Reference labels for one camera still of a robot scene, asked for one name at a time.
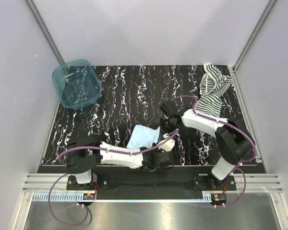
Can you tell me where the light blue towel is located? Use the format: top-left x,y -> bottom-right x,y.
126,125 -> 160,149

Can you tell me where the black white striped towel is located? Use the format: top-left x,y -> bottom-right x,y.
195,64 -> 232,117

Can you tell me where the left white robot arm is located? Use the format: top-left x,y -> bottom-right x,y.
59,137 -> 175,190

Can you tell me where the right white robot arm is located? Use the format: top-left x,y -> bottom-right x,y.
160,105 -> 257,190

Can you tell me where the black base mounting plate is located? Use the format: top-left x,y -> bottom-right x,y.
66,166 -> 237,191

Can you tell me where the teal transparent plastic bin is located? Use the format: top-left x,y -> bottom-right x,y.
52,59 -> 102,110

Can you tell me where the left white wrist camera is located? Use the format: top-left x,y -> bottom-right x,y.
157,134 -> 175,152

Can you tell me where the white slotted cable duct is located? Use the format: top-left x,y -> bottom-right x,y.
33,191 -> 212,203

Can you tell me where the right aluminium frame post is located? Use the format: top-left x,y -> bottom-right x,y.
232,0 -> 278,72

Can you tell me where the aluminium frame post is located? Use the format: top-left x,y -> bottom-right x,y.
232,0 -> 278,72
24,0 -> 65,65

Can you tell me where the left aluminium frame post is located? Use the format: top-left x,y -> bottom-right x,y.
24,0 -> 65,65

